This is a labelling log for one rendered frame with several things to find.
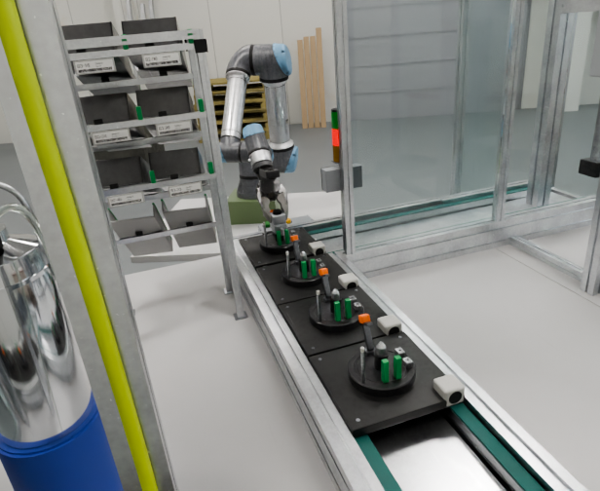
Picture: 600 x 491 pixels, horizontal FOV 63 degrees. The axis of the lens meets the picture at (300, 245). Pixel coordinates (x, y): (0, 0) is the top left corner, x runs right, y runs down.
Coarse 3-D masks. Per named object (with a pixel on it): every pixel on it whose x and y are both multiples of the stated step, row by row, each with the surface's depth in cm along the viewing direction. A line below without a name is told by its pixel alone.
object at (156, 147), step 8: (144, 128) 608; (152, 136) 633; (152, 144) 632; (160, 144) 661; (96, 152) 604; (104, 152) 604; (112, 152) 603; (120, 152) 603; (128, 152) 602; (136, 152) 602; (144, 152) 603; (96, 160) 608
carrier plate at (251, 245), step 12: (300, 228) 181; (240, 240) 175; (252, 240) 174; (312, 240) 170; (252, 252) 165; (264, 252) 164; (288, 252) 162; (300, 252) 162; (312, 252) 161; (252, 264) 159; (264, 264) 156
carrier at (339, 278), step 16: (288, 256) 139; (304, 256) 143; (320, 256) 158; (272, 272) 150; (288, 272) 140; (304, 272) 140; (336, 272) 147; (272, 288) 141; (288, 288) 140; (304, 288) 140; (320, 288) 139
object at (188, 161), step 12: (156, 156) 132; (168, 156) 132; (180, 156) 132; (192, 156) 133; (156, 168) 132; (168, 168) 132; (180, 168) 132; (192, 168) 133; (156, 180) 133; (204, 180) 143
